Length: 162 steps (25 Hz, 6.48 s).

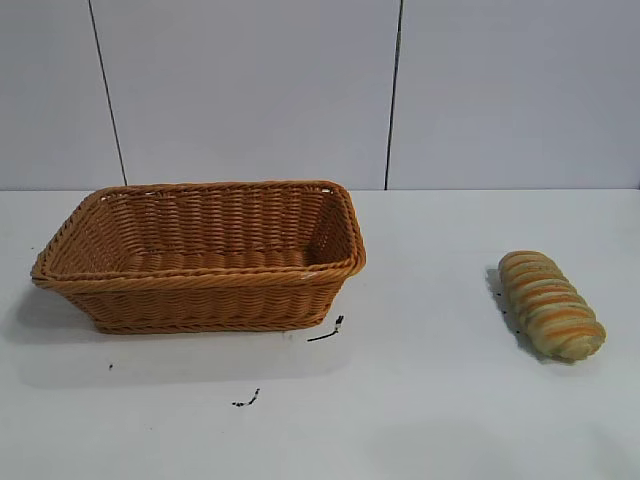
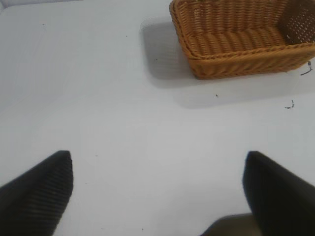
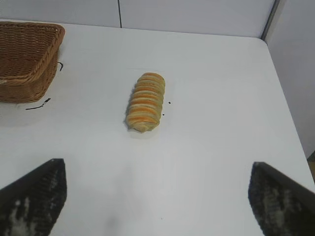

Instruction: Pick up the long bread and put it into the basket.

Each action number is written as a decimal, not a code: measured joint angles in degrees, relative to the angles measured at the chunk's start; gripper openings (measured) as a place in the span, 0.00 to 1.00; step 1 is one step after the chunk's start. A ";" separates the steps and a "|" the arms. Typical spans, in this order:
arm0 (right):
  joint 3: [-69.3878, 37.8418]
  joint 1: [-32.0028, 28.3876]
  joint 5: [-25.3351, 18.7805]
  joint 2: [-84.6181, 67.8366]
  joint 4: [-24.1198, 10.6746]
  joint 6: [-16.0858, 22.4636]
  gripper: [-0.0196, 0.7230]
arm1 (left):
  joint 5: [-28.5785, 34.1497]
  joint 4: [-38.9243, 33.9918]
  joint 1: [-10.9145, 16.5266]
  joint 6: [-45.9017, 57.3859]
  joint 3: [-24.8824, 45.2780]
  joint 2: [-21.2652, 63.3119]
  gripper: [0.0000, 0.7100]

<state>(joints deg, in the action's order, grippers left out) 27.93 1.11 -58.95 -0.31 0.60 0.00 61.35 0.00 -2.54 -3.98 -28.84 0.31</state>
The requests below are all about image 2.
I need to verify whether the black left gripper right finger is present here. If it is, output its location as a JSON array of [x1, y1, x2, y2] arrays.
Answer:
[[242, 150, 315, 236]]

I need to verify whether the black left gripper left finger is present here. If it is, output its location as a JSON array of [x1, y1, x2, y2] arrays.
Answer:
[[0, 150, 74, 236]]

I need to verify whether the small black wire scrap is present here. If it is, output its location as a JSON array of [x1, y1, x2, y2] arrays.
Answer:
[[300, 61, 313, 76]]

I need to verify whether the brown woven wicker basket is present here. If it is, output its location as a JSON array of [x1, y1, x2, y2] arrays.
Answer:
[[169, 0, 315, 80]]

